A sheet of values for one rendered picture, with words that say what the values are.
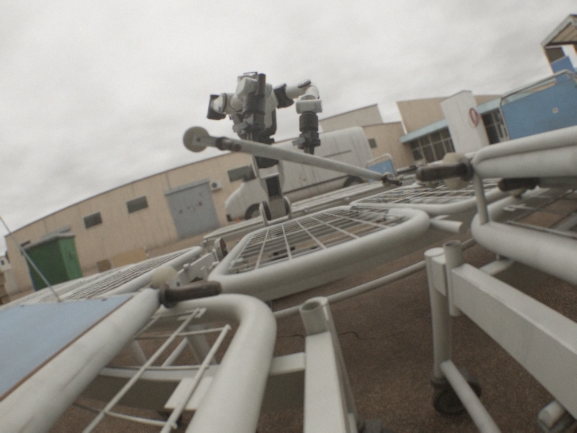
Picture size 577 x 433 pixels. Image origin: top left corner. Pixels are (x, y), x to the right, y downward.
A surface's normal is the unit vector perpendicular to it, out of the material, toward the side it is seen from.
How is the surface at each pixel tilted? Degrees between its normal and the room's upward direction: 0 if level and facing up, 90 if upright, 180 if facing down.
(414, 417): 0
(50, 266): 94
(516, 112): 90
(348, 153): 89
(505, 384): 0
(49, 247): 94
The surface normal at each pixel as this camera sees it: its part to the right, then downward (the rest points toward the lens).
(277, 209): 0.33, 0.36
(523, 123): -0.96, 0.29
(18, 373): -0.19, -0.98
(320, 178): 0.16, 0.00
